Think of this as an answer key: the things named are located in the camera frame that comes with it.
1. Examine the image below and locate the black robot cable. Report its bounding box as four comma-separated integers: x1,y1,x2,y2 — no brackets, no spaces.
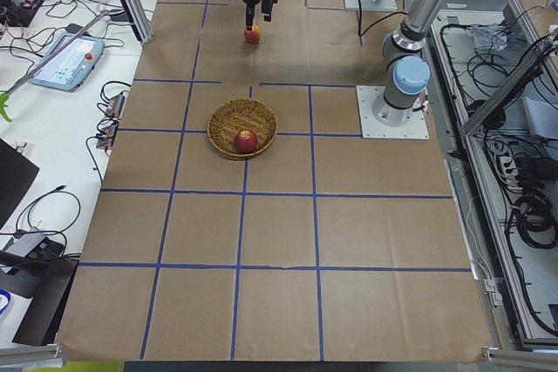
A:
344,0,409,37

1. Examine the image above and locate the reacher stick green tip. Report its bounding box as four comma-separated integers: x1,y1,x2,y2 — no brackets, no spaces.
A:
1,10,111,122

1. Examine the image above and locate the red yellow apple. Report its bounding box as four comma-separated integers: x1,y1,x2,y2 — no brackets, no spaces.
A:
243,24,262,45

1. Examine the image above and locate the red apple in basket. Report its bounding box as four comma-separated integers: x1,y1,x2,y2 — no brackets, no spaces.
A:
235,129,258,154

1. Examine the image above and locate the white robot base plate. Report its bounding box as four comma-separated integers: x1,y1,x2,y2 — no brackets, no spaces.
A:
356,85,430,140

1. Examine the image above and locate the wicker basket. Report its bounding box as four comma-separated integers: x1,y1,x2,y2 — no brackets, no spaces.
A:
208,98,278,159

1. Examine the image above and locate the teach pendant tablet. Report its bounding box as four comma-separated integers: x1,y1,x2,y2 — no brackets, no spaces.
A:
29,35,105,91

